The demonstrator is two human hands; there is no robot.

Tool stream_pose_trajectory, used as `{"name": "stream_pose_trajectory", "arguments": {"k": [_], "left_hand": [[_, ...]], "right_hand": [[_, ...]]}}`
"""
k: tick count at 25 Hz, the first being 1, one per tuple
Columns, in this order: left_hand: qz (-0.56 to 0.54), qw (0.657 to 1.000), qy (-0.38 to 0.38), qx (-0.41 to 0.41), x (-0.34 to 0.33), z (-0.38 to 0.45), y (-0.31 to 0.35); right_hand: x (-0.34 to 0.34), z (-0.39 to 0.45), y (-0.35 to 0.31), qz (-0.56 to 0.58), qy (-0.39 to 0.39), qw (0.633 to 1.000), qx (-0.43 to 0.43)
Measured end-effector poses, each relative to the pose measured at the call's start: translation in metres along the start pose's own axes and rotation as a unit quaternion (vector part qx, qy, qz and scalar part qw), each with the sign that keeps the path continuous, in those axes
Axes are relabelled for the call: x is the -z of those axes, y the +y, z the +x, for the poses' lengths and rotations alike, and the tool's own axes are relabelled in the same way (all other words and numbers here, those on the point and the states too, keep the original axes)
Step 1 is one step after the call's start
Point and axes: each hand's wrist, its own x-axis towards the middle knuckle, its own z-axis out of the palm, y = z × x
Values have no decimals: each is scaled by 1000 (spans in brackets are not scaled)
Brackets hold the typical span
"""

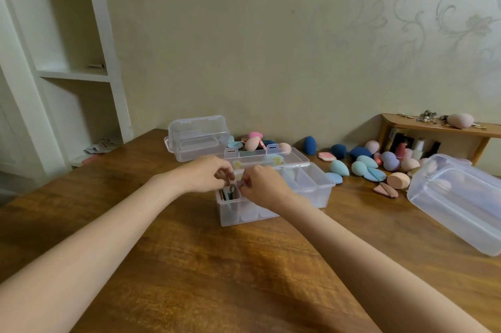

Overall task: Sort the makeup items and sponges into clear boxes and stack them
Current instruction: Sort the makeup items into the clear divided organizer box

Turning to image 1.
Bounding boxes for person's right forearm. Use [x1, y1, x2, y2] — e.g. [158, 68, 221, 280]
[280, 197, 494, 333]

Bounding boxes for person's left forearm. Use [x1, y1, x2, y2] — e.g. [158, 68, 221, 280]
[0, 176, 181, 333]

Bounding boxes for person's right hand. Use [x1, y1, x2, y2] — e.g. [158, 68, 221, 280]
[238, 165, 314, 217]

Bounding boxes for white cosmetic bottle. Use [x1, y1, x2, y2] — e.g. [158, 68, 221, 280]
[411, 137, 426, 161]

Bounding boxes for small clear plastic box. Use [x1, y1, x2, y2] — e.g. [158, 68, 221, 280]
[163, 115, 231, 163]

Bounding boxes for white shelf unit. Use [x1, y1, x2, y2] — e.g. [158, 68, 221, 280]
[0, 0, 134, 185]

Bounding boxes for person's left hand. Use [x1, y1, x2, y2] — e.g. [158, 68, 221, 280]
[156, 154, 236, 196]

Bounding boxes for large clear plastic container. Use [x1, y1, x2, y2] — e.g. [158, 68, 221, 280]
[406, 153, 501, 257]

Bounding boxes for crumpled printed paper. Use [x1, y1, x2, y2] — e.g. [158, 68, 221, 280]
[83, 139, 123, 154]

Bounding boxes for beige sponge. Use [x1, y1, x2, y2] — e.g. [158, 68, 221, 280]
[447, 112, 475, 129]

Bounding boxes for pile of metal hair clips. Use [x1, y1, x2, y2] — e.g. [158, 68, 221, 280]
[397, 110, 490, 129]

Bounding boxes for puffs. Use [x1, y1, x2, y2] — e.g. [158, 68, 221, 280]
[219, 184, 242, 203]

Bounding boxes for clear divided organizer box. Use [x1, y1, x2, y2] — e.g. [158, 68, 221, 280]
[215, 144, 336, 228]

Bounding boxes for pile of makeup sponges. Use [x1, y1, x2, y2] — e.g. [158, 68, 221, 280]
[226, 131, 431, 199]

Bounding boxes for small wooden rack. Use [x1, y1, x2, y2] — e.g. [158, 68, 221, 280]
[380, 113, 501, 165]

